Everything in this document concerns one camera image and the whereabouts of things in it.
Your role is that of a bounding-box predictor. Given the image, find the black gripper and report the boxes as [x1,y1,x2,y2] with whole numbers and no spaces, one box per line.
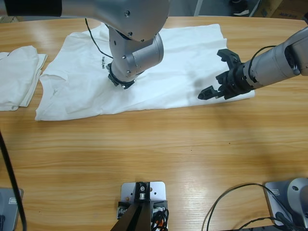
[106,62,137,90]
[197,48,257,101]

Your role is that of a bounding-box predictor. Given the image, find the white Unitree T-shirt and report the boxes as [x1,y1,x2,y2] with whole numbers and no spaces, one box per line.
[35,23,256,122]
[0,45,49,112]

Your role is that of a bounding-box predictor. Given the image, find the black white shoe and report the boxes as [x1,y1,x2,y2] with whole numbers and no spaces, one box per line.
[225,0,251,17]

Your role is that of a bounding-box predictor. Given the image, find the brown cardboard box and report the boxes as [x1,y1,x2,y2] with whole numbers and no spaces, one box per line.
[253,0,308,21]

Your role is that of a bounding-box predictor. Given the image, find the wooden pallet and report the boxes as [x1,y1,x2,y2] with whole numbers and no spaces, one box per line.
[0,15,17,24]

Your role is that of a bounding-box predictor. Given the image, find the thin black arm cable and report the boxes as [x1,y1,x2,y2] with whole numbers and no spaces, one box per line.
[249,45,279,68]
[85,17,114,61]

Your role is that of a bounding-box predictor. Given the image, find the white metal post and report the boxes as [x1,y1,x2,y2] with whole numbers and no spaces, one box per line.
[193,0,205,17]

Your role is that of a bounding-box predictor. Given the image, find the black cable at base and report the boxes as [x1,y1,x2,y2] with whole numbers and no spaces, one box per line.
[201,182,294,231]

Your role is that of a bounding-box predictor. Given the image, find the white block with dark post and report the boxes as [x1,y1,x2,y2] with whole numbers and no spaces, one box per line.
[115,181,170,231]

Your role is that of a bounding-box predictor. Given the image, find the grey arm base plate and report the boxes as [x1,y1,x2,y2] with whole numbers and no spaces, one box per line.
[0,188,23,231]
[264,178,308,228]

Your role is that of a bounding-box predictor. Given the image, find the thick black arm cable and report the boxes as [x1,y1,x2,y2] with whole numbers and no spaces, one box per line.
[0,129,27,231]

